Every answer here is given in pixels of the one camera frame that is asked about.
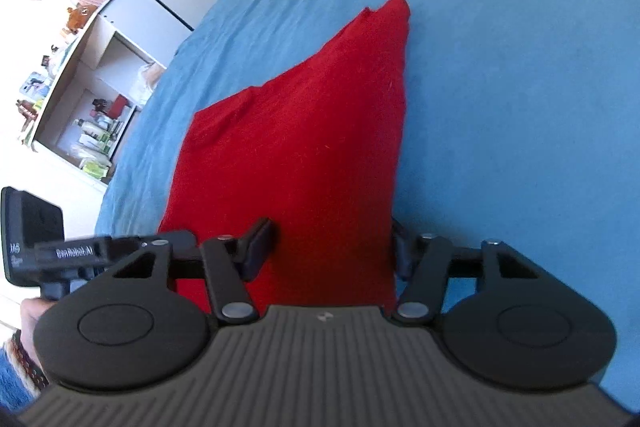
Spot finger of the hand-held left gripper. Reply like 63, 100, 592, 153
111, 231, 197, 264

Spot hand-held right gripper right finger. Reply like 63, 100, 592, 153
391, 217, 558, 327

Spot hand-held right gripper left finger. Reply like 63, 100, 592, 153
87, 217, 275, 325

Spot red knit sweater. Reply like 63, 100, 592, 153
157, 0, 413, 313

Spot person's left hand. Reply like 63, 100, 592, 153
19, 297, 57, 360

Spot row of toiletry bottles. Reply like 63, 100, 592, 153
70, 116, 121, 182

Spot small red box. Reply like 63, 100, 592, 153
107, 94, 132, 118

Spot white plastic bags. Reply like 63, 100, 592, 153
132, 62, 166, 105

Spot bed with blue sheet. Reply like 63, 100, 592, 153
95, 0, 640, 408

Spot white shelf unit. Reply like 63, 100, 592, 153
20, 0, 168, 188

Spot orange teddy bear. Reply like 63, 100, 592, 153
66, 4, 98, 32

